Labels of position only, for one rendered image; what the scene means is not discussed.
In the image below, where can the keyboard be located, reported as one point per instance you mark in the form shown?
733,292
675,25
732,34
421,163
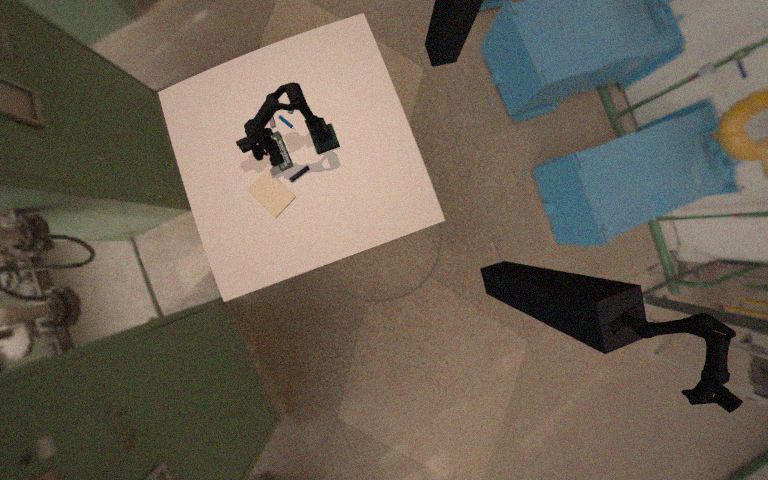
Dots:
287,160

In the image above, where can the blue stylus with grey tip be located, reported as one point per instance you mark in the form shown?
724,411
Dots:
286,122

